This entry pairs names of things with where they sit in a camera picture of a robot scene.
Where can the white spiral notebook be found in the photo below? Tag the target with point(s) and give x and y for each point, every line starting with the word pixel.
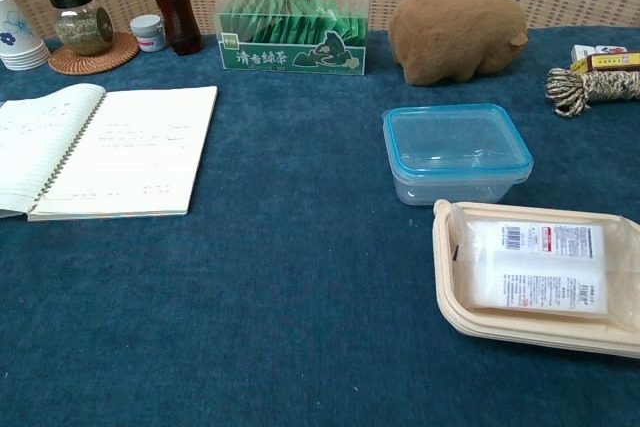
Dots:
pixel 120 157

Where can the blue velvet tablecloth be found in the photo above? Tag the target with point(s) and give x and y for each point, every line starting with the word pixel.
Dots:
pixel 300 272

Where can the clear container with blue lid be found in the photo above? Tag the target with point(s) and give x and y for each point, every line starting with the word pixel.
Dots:
pixel 455 152

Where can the clear box of green tea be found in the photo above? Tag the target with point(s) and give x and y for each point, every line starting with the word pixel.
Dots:
pixel 295 37

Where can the beige food tray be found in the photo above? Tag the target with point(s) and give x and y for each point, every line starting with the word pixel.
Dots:
pixel 450 292

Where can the brown plush animal toy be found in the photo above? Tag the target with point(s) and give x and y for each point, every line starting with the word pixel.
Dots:
pixel 455 37

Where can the small white cream jar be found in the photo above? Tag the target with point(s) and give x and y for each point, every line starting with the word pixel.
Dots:
pixel 148 33

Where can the cola bottle with red label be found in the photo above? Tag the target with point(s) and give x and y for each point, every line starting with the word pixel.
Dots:
pixel 172 2

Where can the white plastic-wrapped package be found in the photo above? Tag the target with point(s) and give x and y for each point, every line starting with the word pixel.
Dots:
pixel 545 267

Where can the woven rattan coaster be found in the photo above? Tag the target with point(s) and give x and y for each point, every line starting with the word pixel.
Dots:
pixel 95 58

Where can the glass jar with black lid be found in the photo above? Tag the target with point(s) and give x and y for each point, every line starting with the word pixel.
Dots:
pixel 80 22

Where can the small white box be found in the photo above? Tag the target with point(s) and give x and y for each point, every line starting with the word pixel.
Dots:
pixel 582 51

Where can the yellow and red box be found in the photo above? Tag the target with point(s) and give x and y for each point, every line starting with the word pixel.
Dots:
pixel 610 62

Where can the stack of floral paper cups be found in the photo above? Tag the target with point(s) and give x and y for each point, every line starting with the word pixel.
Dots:
pixel 15 37

